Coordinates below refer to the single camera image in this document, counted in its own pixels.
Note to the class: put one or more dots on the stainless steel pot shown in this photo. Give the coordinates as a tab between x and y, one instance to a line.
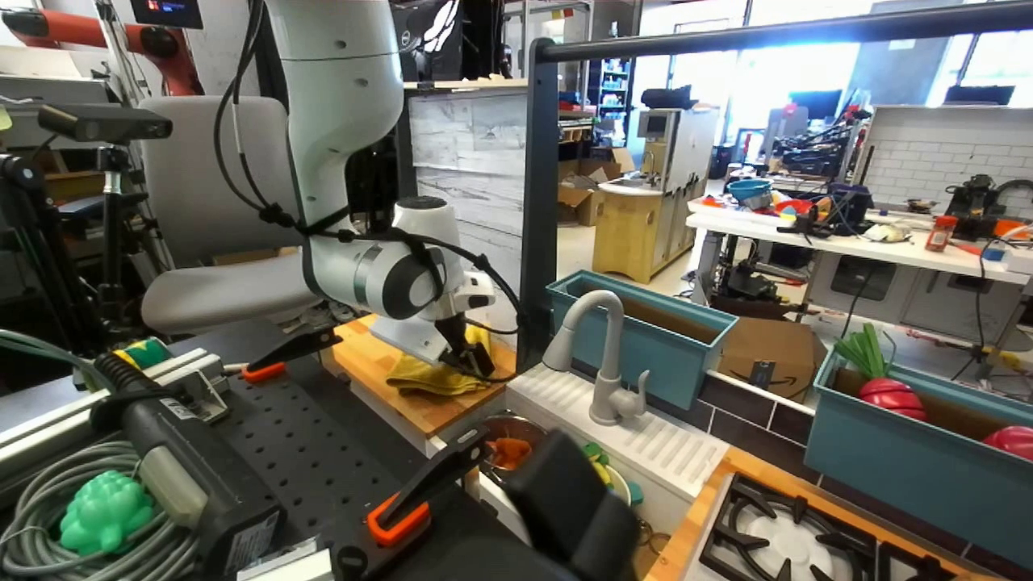
500	430

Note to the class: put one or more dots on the green toy leaves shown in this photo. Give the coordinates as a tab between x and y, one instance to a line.
867	352

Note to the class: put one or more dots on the white enamel pot teal rim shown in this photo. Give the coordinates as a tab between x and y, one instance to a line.
633	494

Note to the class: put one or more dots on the red robot arm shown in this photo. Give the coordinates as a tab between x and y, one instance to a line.
98	35

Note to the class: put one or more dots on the dark brick panel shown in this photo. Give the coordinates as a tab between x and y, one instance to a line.
755	415

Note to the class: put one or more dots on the grey office chair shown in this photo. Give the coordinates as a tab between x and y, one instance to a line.
194	215

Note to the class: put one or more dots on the black perforated table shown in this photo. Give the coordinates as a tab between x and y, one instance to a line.
323	454

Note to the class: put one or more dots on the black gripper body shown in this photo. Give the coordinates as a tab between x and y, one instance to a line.
454	327

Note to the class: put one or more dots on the striped wooden countertop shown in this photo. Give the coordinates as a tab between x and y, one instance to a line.
365	359

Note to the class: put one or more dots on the green rubber turtle toy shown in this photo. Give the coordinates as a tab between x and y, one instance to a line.
107	513

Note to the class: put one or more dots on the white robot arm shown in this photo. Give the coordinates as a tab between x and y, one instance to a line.
345	109

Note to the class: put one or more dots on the grey toy faucet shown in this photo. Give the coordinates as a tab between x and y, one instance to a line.
610	367

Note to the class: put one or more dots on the long teal planter box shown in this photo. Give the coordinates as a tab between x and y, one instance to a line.
665	344

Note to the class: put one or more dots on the grey wood plank panel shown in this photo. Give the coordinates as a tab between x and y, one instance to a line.
472	148

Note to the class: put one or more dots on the round wooden cabinet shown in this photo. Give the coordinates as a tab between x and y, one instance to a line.
633	231

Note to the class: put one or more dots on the wooden stove counter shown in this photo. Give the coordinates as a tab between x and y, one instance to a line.
688	528

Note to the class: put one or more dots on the yellow terry towel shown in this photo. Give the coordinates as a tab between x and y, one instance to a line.
432	379

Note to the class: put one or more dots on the black rounded mount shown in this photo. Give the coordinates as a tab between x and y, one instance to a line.
581	519

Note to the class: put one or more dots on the white brick panel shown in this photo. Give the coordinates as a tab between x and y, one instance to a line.
938	148

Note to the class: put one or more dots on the aluminium rail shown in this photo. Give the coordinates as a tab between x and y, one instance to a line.
65	397

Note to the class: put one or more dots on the red toy radish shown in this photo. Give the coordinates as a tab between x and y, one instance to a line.
1016	439
896	397

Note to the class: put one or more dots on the white toy sink unit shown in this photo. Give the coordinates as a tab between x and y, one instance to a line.
665	454

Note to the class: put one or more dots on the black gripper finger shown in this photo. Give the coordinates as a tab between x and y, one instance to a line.
479	352

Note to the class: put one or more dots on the orange plush toy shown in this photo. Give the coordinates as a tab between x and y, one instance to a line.
510	454

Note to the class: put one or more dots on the black camera bar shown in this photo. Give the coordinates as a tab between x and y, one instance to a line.
103	122

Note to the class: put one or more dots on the brown cardboard piece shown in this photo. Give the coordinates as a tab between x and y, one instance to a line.
775	351

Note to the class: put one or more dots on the green yellow block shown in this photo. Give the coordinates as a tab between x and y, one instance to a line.
147	352

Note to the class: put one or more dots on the green yellow plush toy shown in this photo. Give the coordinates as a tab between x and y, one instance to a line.
599	460

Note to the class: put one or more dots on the teal vegetable planter box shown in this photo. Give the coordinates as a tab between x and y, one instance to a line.
915	468

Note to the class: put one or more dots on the white cluttered work table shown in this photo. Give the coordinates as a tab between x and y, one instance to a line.
859	246

